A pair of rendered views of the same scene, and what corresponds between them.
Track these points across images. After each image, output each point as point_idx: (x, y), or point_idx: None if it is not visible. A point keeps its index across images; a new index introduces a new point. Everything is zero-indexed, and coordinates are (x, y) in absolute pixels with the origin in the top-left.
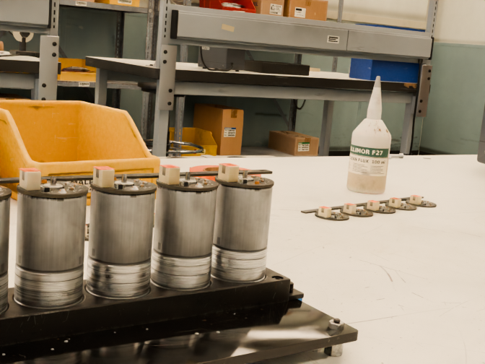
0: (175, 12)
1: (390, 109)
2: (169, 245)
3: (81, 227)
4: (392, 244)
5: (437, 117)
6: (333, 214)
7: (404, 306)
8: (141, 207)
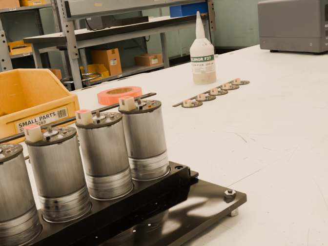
0: (67, 2)
1: (194, 30)
2: (97, 169)
3: (25, 178)
4: (235, 114)
5: (220, 28)
6: (193, 103)
7: (262, 159)
8: (68, 150)
